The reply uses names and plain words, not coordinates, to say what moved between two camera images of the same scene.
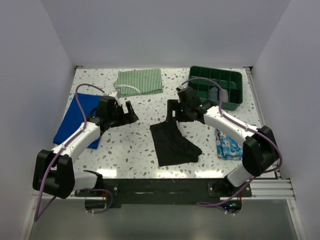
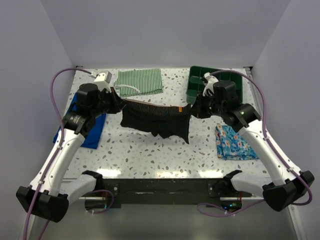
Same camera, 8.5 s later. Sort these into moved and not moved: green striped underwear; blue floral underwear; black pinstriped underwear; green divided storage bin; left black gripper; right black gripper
Moved: left black gripper; right black gripper; black pinstriped underwear
Not moved: blue floral underwear; green striped underwear; green divided storage bin
